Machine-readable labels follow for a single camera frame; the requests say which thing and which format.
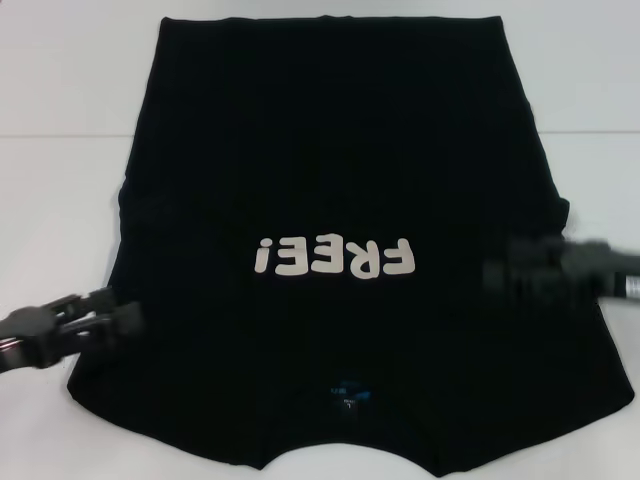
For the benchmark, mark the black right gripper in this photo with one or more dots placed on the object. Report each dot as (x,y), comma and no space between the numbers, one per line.
(600,270)

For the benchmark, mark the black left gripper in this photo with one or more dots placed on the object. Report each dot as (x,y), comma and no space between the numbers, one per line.
(30,340)

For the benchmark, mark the black FREE print t-shirt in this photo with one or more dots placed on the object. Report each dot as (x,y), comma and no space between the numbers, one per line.
(320,150)

